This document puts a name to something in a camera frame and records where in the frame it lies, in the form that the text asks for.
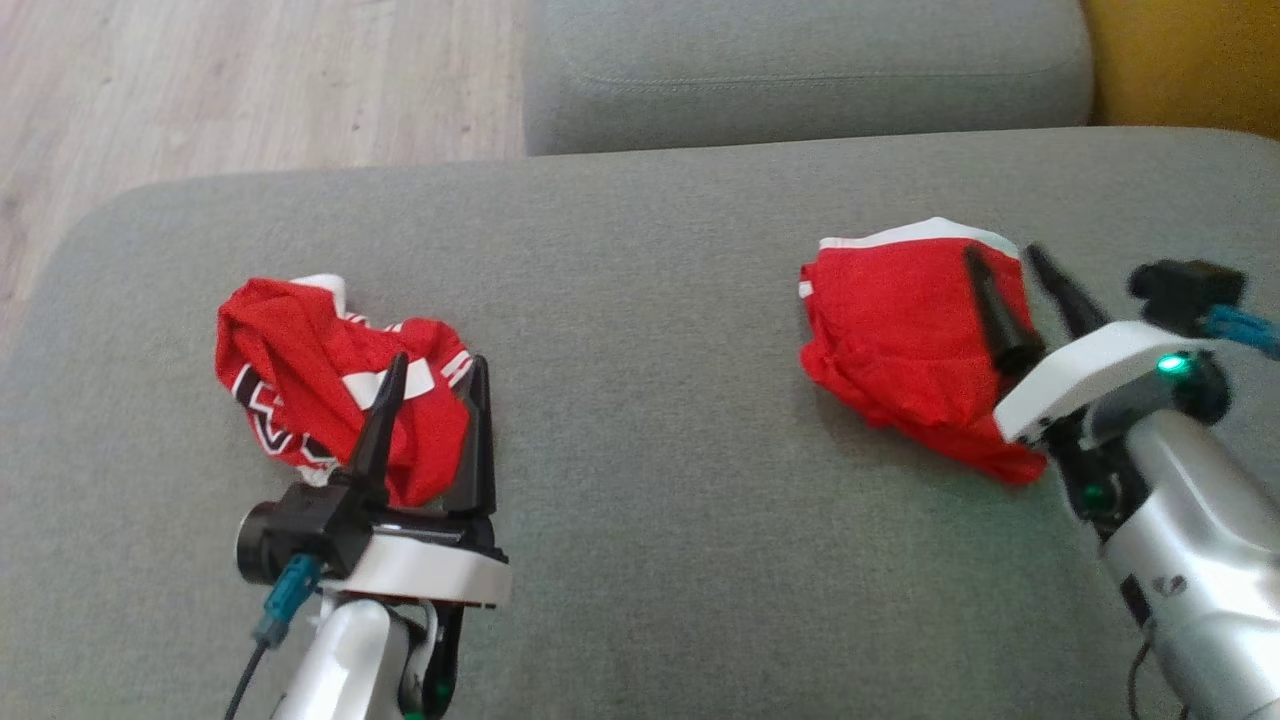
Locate black cable teal connector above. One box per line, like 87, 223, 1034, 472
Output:
222, 555, 323, 720

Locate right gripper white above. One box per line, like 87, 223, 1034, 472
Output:
963, 243, 1219, 447

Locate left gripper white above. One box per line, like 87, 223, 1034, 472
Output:
323, 351, 514, 609

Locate yellow sofa cushion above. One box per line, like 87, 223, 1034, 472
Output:
1080, 0, 1280, 141

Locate small grey sofa cushion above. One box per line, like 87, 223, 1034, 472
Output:
522, 0, 1096, 157

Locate red white sports jersey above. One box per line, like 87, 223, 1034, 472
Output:
215, 274, 473, 508

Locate large grey sofa seat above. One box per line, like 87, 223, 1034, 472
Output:
0, 126, 1280, 720

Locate red garment white trim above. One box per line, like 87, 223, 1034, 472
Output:
798, 217, 1049, 487

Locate black cable blue connector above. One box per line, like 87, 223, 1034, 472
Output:
1205, 303, 1280, 361

